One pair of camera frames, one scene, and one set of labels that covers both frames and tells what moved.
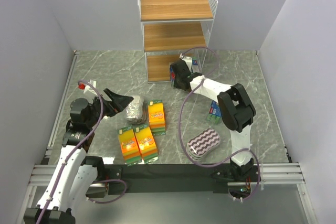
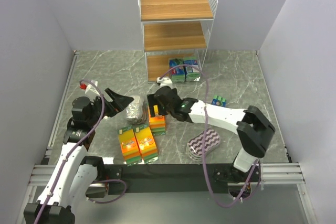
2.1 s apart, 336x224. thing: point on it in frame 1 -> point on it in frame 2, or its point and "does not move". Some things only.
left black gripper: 107,102 does not move
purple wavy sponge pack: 202,144 does not move
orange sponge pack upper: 156,116 does not move
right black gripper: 175,77 -> 155,100
